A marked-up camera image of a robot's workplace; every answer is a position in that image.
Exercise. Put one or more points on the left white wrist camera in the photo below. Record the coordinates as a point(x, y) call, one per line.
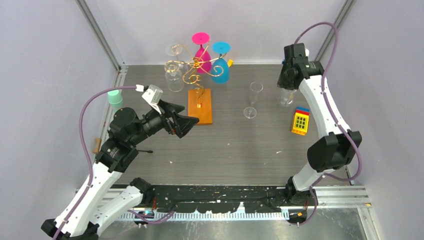
point(151, 94)

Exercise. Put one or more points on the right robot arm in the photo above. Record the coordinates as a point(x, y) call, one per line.
point(337, 143)

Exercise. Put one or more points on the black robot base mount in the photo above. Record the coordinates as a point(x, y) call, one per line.
point(228, 199)

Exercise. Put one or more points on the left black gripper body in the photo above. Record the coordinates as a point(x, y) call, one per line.
point(163, 121)

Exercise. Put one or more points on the mint green cup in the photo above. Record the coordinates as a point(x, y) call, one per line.
point(115, 99)

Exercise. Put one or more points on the clear flute glass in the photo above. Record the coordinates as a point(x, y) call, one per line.
point(255, 90)

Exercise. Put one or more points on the wooden piece left edge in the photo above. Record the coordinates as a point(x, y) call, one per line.
point(97, 145)

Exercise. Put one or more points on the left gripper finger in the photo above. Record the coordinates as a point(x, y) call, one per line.
point(183, 124)
point(170, 108)

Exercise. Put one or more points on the yellow toy block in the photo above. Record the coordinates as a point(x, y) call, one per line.
point(230, 63)

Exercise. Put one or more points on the colourful toy brick building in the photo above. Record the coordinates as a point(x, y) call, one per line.
point(300, 121)

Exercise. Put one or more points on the clear ribbed wine glass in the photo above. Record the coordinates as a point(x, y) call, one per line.
point(286, 97)

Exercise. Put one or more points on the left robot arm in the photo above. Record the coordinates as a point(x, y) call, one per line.
point(84, 219)

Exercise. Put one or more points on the gold wire wine glass rack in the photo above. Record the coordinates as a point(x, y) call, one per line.
point(190, 73)

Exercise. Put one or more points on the pink wine glass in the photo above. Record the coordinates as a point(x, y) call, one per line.
point(202, 40)

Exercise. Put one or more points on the blue wine glass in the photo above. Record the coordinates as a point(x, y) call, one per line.
point(220, 69)

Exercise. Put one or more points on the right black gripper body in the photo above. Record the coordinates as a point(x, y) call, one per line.
point(282, 81)

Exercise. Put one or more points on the orange wooden rack base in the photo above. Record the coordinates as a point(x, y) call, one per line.
point(200, 105)

